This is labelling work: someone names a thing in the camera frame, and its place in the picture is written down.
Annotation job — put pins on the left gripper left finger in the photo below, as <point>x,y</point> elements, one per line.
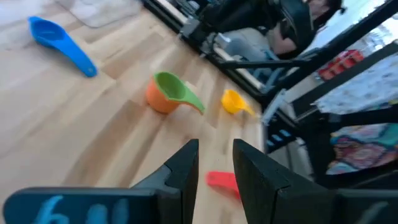
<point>174,186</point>

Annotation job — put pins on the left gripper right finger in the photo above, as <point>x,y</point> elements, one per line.
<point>264,193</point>

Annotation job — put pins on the red measuring cup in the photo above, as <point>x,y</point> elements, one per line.
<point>222,182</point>

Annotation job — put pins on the yellow measuring cup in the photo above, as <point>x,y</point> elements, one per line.
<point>233,102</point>

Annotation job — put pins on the green measuring cup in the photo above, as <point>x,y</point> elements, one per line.
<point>171,87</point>

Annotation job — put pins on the blue measuring cup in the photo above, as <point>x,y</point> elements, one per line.
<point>49,32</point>

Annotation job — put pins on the clear plastic basket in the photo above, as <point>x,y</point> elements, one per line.
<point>102,12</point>

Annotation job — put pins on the colourful patterned cloth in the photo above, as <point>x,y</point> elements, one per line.
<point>360,152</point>

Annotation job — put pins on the grey office chair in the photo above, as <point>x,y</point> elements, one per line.
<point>270,77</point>

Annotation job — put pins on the black diagonal brace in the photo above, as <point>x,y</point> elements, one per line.
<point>264,64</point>

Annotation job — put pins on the person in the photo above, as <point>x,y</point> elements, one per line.
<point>248,46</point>

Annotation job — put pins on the white floral cloth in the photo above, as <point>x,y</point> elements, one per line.
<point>367,87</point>

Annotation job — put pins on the red storage bin rack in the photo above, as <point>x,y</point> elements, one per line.
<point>342,63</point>

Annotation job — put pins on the silver aluminium bracket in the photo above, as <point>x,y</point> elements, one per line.
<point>273,105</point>

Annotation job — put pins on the black frame post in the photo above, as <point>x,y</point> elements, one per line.
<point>342,40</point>

